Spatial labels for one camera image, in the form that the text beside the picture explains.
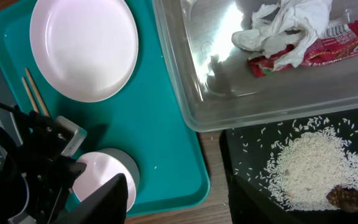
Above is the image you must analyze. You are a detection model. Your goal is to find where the white rice pile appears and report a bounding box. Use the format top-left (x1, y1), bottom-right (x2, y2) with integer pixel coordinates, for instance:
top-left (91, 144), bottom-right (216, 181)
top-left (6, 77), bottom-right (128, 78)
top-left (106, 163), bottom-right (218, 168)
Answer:
top-left (261, 116), bottom-right (358, 212)

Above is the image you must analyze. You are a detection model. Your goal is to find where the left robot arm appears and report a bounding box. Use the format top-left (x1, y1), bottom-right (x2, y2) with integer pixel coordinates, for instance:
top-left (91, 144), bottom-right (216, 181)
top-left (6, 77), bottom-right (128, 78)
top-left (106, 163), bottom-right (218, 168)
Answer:
top-left (0, 103), bottom-right (86, 223)

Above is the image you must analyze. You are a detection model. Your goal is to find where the pink bowl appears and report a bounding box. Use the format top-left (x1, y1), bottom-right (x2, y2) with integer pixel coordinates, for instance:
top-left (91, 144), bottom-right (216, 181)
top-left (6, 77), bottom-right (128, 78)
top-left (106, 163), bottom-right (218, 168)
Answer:
top-left (73, 151), bottom-right (137, 210)

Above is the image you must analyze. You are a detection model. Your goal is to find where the wooden chopstick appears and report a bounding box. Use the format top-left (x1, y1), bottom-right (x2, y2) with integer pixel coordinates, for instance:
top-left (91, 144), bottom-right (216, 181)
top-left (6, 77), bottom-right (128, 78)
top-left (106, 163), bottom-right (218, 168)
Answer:
top-left (24, 68), bottom-right (50, 117)
top-left (21, 77), bottom-right (40, 113)

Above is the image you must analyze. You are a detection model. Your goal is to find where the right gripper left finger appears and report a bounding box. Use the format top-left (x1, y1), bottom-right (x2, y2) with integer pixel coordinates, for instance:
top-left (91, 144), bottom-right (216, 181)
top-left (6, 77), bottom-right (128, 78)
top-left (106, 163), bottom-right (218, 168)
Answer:
top-left (54, 174), bottom-right (128, 224)

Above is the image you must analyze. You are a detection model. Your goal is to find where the large pink plate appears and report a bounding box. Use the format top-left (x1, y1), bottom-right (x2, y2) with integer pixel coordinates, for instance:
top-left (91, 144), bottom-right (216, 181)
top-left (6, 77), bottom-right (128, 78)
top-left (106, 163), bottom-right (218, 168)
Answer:
top-left (29, 0), bottom-right (139, 103)

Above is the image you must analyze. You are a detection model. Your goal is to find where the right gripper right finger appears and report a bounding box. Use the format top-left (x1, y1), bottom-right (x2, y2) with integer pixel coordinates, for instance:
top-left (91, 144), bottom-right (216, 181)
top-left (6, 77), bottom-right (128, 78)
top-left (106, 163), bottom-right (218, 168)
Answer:
top-left (228, 175), bottom-right (303, 224)

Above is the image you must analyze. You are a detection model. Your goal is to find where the brown food scrap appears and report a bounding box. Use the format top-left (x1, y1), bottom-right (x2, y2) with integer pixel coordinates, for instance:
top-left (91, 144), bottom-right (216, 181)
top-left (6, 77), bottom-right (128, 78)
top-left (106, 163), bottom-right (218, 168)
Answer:
top-left (326, 185), bottom-right (358, 213)

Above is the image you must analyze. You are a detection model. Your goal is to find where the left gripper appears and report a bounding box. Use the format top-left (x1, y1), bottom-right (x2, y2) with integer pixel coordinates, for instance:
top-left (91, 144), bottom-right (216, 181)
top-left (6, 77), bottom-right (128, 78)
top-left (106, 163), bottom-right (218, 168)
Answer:
top-left (12, 111), bottom-right (86, 223)

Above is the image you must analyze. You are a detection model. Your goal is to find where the clear plastic waste bin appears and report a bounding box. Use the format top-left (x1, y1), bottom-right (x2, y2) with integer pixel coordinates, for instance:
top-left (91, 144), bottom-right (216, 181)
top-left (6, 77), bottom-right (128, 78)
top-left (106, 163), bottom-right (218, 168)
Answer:
top-left (152, 0), bottom-right (358, 132)

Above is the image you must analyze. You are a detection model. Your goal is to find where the red snack wrapper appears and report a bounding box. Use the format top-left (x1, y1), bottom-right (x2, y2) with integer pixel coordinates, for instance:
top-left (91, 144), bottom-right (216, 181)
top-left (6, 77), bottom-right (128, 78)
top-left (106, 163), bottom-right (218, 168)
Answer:
top-left (247, 21), bottom-right (358, 78)

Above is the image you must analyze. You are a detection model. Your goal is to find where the black rectangular tray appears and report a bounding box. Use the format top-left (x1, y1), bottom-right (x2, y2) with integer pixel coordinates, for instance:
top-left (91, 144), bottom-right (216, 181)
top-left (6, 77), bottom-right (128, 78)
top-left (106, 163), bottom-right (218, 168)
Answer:
top-left (219, 109), bottom-right (358, 223)

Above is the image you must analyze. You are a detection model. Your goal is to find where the teal plastic serving tray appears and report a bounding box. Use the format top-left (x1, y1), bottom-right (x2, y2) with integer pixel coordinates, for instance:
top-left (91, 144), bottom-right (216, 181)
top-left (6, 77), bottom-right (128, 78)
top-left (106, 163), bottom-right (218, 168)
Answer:
top-left (0, 1), bottom-right (210, 216)

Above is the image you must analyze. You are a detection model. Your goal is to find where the white napkin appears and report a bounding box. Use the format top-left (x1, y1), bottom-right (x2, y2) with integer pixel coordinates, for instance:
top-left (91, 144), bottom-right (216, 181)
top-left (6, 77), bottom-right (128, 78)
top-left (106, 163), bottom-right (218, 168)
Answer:
top-left (232, 0), bottom-right (332, 71)

